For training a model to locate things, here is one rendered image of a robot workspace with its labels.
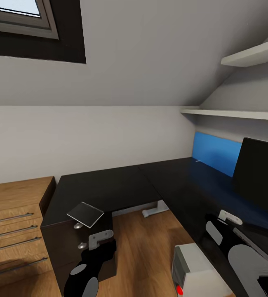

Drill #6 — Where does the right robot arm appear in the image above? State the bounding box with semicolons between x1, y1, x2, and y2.
205;210;268;297

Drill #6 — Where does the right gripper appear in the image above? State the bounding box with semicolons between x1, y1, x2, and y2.
205;213;234;231

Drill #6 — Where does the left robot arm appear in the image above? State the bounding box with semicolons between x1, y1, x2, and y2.
63;230;117;297

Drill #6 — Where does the keyboard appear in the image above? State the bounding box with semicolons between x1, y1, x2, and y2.
233;227;268;261

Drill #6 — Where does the notebook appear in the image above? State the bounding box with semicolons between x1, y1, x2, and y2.
67;202;104;228

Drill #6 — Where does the mouse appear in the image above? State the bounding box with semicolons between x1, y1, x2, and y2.
211;211;219;217

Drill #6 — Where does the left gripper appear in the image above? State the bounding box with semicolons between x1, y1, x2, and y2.
82;239;117;269

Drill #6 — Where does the monitor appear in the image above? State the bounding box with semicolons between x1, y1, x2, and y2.
230;137;268;233

